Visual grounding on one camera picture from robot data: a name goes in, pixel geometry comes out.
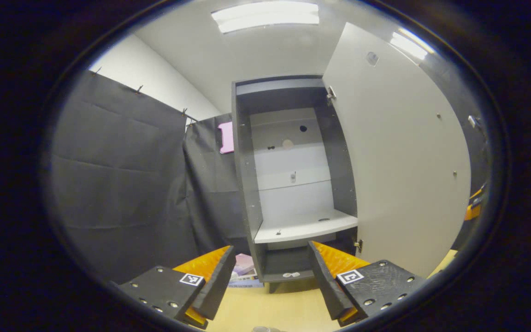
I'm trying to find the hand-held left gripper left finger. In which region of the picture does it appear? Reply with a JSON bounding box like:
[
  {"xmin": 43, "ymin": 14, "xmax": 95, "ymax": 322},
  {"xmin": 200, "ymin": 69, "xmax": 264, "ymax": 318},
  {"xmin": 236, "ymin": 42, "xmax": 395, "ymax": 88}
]
[{"xmin": 118, "ymin": 244, "xmax": 236, "ymax": 329}]

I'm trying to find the black backdrop cloth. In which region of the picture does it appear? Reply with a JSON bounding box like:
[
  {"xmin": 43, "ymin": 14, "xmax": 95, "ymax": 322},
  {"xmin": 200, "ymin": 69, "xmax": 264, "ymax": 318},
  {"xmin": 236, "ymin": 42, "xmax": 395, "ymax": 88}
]
[{"xmin": 48, "ymin": 55, "xmax": 490, "ymax": 283}]

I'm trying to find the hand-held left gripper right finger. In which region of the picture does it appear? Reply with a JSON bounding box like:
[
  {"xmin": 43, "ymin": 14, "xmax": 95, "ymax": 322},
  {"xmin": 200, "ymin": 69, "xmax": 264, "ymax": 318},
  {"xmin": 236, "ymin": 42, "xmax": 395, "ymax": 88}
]
[{"xmin": 307, "ymin": 240, "xmax": 430, "ymax": 327}]

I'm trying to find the ceiling light panel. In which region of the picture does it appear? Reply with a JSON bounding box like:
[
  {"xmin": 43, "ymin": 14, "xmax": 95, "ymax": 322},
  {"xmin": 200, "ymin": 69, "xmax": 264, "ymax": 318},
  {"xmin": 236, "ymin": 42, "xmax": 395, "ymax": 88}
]
[
  {"xmin": 211, "ymin": 1, "xmax": 320, "ymax": 34},
  {"xmin": 389, "ymin": 27, "xmax": 435, "ymax": 61}
]

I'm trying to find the light grey cabinet door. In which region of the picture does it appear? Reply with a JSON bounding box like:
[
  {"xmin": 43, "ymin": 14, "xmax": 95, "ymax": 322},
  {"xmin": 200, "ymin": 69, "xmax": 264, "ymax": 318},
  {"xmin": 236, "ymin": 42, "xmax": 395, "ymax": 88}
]
[{"xmin": 322, "ymin": 22, "xmax": 472, "ymax": 278}]

